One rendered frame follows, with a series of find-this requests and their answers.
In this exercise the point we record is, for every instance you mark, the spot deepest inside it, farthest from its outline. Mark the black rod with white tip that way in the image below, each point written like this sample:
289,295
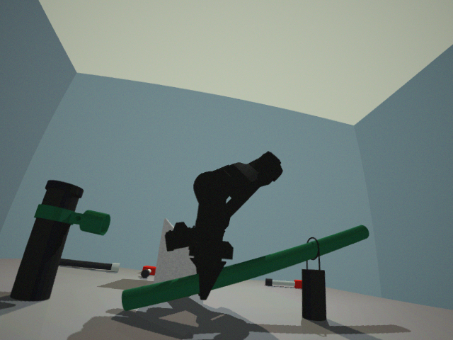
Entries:
88,264

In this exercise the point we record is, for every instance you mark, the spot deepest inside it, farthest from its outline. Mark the black cylindrical post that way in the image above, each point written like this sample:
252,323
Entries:
40,262

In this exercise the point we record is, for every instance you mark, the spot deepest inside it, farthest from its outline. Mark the dark green band with end cup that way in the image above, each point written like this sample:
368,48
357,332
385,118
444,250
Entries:
91,221

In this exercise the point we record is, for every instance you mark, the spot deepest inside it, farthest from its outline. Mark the long green pipe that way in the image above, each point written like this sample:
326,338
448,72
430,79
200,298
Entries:
183,287

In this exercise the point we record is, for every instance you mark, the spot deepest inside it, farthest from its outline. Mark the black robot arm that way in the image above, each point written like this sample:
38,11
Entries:
212,188

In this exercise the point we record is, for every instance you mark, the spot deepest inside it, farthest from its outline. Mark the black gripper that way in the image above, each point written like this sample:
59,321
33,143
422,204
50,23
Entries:
209,251

